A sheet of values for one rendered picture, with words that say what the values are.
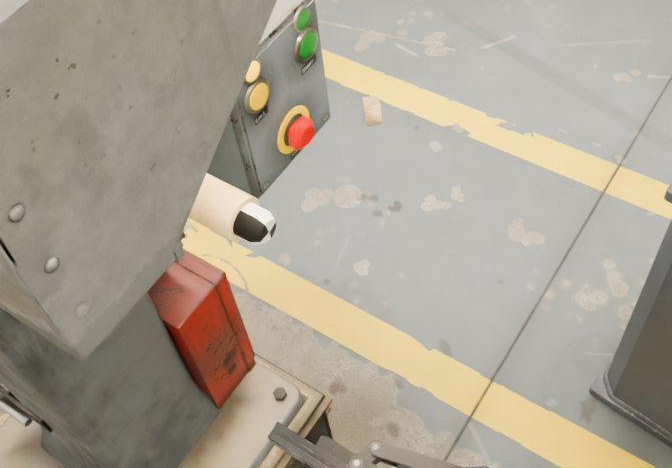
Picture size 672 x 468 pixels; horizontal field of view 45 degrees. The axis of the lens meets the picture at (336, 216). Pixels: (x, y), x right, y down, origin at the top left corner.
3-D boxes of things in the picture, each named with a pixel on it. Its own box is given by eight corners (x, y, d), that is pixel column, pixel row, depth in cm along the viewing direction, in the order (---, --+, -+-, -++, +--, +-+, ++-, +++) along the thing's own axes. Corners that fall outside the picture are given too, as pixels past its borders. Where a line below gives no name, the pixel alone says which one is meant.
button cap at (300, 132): (273, 146, 96) (268, 123, 92) (293, 125, 97) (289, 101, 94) (299, 158, 94) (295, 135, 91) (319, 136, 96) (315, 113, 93)
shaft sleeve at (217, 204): (58, 91, 58) (76, 118, 61) (28, 122, 57) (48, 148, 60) (253, 187, 51) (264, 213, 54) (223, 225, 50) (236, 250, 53)
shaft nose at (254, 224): (251, 195, 52) (259, 215, 54) (229, 224, 51) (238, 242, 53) (276, 208, 51) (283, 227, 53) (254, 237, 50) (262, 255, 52)
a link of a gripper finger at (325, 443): (367, 479, 63) (386, 446, 64) (314, 446, 65) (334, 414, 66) (369, 483, 64) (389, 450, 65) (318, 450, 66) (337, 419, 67)
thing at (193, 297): (120, 347, 155) (50, 237, 126) (162, 299, 161) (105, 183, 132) (220, 411, 145) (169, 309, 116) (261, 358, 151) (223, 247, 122)
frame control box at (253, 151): (98, 186, 107) (21, 35, 86) (200, 86, 116) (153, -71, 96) (243, 265, 97) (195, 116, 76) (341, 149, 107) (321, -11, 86)
